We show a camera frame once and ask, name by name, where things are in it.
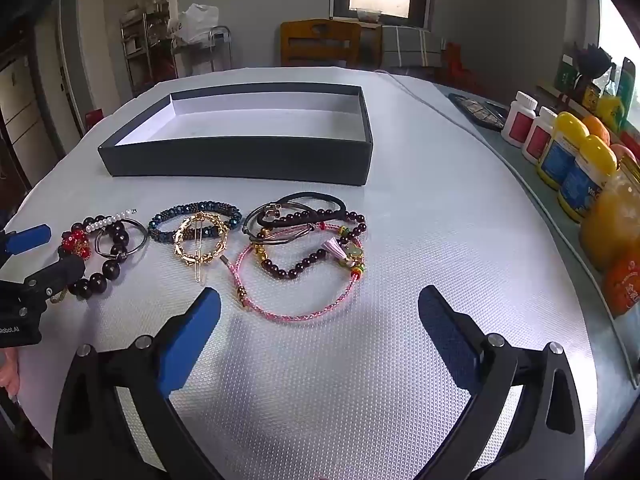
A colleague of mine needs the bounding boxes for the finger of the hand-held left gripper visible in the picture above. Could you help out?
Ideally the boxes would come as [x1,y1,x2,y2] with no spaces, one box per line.
[15,255,86,307]
[0,224,52,266]

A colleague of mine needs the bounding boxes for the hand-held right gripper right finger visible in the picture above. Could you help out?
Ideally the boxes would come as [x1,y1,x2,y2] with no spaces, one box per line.
[417,285,586,480]

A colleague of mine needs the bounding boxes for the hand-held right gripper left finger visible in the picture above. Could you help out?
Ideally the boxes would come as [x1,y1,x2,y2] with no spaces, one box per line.
[52,287,226,480]

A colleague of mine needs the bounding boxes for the red bead gold ornament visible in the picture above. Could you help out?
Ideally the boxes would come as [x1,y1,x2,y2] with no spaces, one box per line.
[61,227,92,261]

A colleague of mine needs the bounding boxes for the large dark bead bracelet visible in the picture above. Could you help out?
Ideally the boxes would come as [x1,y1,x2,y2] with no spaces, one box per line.
[65,216,132,302]

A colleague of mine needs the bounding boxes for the pearl hair clip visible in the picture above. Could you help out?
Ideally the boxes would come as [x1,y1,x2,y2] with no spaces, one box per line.
[85,206,138,234]

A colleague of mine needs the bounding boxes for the gold round hair clip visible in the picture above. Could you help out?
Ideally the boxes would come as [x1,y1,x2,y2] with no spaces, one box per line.
[173,213,229,283]

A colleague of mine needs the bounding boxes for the thin silver ring bangle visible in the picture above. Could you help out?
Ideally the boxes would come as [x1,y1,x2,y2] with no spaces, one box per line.
[94,218,149,261]

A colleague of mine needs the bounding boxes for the dark red bead bracelet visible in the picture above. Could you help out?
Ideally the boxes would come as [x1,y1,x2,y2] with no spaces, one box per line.
[252,210,367,281]

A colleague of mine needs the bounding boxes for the silver wire bangle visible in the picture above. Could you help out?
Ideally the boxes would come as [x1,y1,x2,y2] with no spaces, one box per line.
[243,202,321,246]

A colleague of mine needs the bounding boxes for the black shallow cardboard box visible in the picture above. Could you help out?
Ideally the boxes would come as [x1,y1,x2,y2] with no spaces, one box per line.
[97,83,375,188]

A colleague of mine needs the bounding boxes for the black hair tie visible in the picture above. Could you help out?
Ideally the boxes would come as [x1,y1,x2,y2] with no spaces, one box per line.
[242,191,348,233]

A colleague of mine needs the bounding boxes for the person's left hand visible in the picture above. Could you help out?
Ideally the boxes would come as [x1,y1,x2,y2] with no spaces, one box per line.
[0,349,21,398]

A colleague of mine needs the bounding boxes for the white refrigerator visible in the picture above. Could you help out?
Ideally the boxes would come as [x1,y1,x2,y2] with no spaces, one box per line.
[0,55,41,171]

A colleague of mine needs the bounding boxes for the orange packet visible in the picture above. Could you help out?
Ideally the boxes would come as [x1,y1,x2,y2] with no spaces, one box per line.
[602,252,640,318]

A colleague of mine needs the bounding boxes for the orange juice jar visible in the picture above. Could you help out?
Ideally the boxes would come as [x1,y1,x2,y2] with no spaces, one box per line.
[580,160,640,273]

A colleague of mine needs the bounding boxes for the yellow bottle blue label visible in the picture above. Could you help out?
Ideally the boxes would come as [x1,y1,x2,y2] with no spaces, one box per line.
[557,135,618,223]
[536,111,591,191]

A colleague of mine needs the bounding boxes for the white bottle red label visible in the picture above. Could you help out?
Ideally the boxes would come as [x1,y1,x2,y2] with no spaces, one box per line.
[501,91,538,148]
[521,106,558,164]

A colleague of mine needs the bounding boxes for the metal shelving rack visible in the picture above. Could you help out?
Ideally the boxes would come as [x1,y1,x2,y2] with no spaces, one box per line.
[120,2,173,96]

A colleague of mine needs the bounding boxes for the phone with patterned case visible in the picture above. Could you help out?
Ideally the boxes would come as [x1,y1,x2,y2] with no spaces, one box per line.
[448,92,506,132]

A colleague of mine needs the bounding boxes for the metal trolley cart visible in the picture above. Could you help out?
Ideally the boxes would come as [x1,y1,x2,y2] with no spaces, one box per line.
[172,25,233,78]

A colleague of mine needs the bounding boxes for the red bag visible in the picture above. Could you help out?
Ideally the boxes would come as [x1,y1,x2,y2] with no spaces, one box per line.
[442,42,476,88]

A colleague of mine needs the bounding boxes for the white plastic bag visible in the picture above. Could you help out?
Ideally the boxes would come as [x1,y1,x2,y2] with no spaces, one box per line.
[177,3,221,43]

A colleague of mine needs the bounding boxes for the green box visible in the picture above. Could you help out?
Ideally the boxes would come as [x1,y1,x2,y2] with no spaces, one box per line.
[556,54,578,98]

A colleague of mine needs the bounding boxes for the grey plaid cloth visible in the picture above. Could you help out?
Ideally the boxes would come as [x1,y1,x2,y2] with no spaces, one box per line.
[381,25,443,68]

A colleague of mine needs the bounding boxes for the wooden chair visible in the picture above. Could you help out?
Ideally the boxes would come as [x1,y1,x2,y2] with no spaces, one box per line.
[280,19,362,68]

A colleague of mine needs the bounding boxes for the pink braided bracelet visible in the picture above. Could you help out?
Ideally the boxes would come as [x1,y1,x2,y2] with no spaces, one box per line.
[220,225,366,322]

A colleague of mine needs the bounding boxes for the blue bead bracelet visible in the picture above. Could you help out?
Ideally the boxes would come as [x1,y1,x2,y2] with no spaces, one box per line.
[148,201,243,243]

